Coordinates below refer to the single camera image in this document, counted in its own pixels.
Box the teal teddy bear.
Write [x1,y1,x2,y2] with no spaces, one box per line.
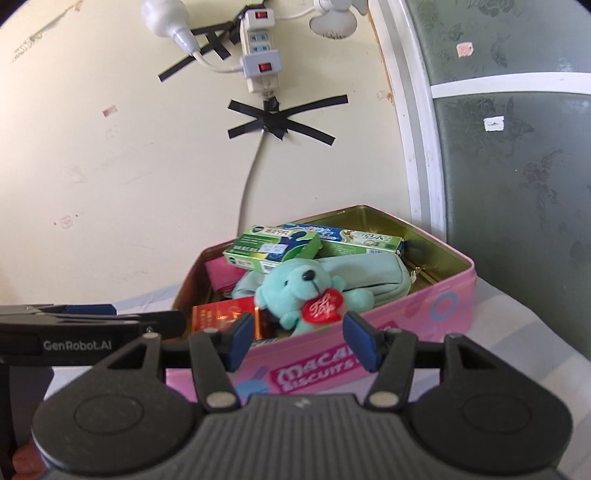
[254,258,375,337]

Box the green medicine box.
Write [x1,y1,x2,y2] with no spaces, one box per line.
[223,224,322,273]

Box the white power cable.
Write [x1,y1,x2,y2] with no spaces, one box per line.
[240,131,269,232]

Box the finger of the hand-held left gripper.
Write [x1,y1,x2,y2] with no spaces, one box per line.
[115,310,186,337]
[0,304,116,321]

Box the magenta wallet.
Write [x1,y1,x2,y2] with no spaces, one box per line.
[204,257,245,294]

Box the small red box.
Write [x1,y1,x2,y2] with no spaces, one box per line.
[191,298,278,340]

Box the black tape cross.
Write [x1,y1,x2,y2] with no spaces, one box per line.
[228,95,348,147]

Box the blue green toothpaste box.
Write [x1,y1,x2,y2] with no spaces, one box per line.
[281,224,406,257]

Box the teal zip pouch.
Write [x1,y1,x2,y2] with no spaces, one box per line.
[232,254,411,308]

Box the white power strip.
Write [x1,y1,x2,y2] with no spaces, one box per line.
[240,7,282,94]

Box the white framed frosted window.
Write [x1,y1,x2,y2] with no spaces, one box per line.
[369,0,591,296]

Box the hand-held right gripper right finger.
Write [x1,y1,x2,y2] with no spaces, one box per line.
[344,311,509,409]

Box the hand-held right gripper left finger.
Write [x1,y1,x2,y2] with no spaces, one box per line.
[93,313,254,411]

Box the pink tin box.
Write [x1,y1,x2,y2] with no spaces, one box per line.
[171,204,476,402]

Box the white light bulb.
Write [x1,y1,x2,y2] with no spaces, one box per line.
[141,0,200,51]

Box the person's left hand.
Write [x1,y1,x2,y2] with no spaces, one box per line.
[13,445,47,480]

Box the small white fan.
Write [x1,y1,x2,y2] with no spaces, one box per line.
[308,0,370,40]

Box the striped bed sheet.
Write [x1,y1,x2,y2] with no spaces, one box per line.
[9,277,591,480]

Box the white plug with cable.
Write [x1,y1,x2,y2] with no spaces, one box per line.
[158,16,243,83]

